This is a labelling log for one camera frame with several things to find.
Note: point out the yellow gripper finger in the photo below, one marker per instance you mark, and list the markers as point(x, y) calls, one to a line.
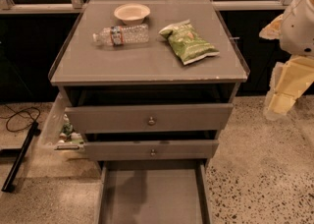
point(288, 82)
point(273, 29)

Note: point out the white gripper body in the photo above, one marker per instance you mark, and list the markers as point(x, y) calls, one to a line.
point(298, 30)

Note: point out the green jalapeno chip bag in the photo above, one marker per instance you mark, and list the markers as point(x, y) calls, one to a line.
point(186, 43)

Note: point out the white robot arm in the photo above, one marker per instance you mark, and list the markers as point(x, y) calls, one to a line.
point(294, 29)

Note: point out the grey top drawer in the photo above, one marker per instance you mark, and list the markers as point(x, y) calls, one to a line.
point(149, 118)

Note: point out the grey drawer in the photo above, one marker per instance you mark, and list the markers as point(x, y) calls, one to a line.
point(149, 118)
point(153, 192)
point(151, 150)

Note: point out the grey drawer cabinet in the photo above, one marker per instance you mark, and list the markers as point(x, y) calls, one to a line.
point(148, 73)

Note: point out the grey middle drawer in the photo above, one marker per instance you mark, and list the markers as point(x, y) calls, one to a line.
point(151, 150)

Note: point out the grey bottom drawer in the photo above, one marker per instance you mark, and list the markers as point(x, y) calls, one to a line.
point(153, 192)

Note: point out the white paper bowl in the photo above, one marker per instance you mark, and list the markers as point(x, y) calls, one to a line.
point(132, 13)

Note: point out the clear plastic water bottle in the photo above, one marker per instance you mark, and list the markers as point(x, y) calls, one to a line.
point(121, 35)

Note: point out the clear plastic storage bin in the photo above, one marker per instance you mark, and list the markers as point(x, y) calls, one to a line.
point(57, 131)

